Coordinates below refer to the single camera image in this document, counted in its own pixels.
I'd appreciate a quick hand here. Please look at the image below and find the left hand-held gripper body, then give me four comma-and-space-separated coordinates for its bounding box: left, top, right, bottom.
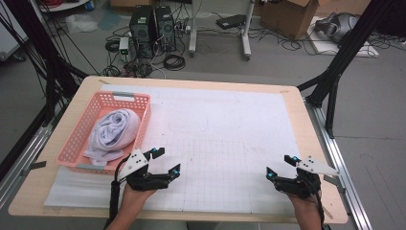
118, 149, 171, 193

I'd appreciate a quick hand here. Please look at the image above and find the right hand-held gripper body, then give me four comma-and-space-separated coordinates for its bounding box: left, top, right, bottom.
273, 155, 341, 199

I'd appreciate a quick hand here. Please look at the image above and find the lilac cat-print garment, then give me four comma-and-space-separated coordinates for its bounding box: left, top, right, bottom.
83, 108, 142, 167

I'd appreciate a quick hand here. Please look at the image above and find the pink plastic basket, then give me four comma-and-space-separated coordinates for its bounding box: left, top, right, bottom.
56, 90, 152, 176

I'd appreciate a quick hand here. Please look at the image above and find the person's right hand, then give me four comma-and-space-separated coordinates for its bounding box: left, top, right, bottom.
287, 191, 324, 219

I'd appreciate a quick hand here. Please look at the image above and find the person's left hand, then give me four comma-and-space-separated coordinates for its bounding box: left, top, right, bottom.
119, 184, 157, 211

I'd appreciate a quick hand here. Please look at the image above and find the white grid mat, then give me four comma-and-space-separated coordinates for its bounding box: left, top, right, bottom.
43, 83, 318, 217

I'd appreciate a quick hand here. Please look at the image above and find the small white power adapter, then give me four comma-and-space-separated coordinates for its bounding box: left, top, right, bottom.
118, 36, 130, 62

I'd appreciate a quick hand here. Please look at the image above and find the white flat board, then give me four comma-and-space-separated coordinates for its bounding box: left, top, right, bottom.
306, 15, 380, 58

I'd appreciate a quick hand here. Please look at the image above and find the black computer tower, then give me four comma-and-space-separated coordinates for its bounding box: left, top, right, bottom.
128, 5, 158, 59
154, 5, 177, 53

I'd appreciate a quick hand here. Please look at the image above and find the white rolling stand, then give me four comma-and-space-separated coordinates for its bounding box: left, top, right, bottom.
188, 0, 257, 61

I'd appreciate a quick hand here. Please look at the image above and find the grey and black device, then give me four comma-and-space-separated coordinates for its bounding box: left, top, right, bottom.
314, 11, 360, 44

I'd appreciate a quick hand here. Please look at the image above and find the large cardboard box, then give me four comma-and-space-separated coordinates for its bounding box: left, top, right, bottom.
259, 0, 320, 40

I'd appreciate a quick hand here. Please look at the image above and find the clear plastic bag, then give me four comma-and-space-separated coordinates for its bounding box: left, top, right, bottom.
65, 12, 100, 35

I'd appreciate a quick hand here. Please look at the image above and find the black flat box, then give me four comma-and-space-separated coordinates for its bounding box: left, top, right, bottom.
215, 13, 247, 31

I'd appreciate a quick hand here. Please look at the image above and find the grey metal bracket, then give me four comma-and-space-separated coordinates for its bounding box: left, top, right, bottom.
20, 160, 48, 177
323, 173, 347, 195

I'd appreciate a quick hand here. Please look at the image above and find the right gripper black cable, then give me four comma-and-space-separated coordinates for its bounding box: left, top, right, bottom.
314, 190, 327, 230

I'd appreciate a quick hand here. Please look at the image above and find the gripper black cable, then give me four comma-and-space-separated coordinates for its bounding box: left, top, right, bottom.
314, 190, 327, 230
103, 156, 130, 230

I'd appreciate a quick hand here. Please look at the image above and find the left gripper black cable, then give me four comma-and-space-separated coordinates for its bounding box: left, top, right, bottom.
103, 156, 130, 230

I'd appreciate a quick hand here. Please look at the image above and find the aluminium rail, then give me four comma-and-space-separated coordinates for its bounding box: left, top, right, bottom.
304, 99, 373, 230
0, 104, 65, 209

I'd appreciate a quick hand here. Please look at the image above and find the coiled black cable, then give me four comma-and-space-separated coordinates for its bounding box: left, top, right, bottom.
163, 54, 187, 72

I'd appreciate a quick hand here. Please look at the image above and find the black metal frame strut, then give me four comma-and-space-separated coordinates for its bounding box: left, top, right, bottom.
0, 0, 90, 127
296, 0, 396, 140

